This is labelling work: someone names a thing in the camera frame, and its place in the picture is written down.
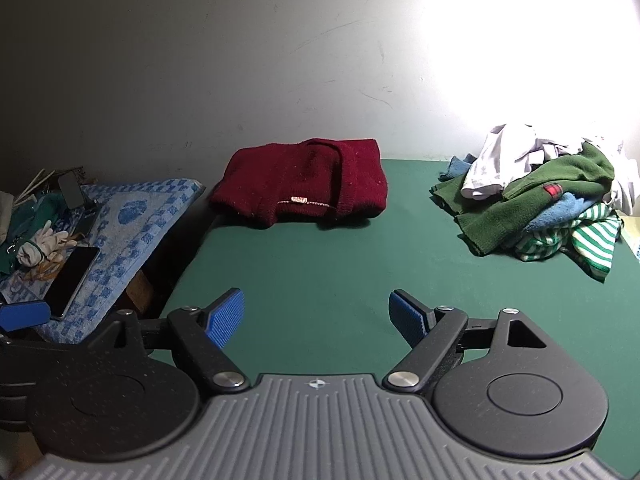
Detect light blue garment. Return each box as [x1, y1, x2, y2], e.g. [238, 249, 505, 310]
[523, 193, 601, 233]

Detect propped black smartphone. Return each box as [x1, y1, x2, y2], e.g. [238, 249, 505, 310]
[58, 171, 86, 209]

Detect blue white checkered towel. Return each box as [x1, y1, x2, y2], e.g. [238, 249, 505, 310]
[1, 178, 204, 344]

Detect white work gloves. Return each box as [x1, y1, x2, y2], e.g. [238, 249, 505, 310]
[16, 220, 77, 268]

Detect green white striped garment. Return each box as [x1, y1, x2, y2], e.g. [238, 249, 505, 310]
[511, 203, 623, 283]

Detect dark red knit sweater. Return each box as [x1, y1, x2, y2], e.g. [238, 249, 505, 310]
[209, 138, 388, 229]

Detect green bed sheet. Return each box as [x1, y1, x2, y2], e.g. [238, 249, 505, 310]
[166, 160, 639, 476]

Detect black smartphone lying flat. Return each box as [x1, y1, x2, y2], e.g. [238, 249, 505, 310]
[43, 246, 100, 321]

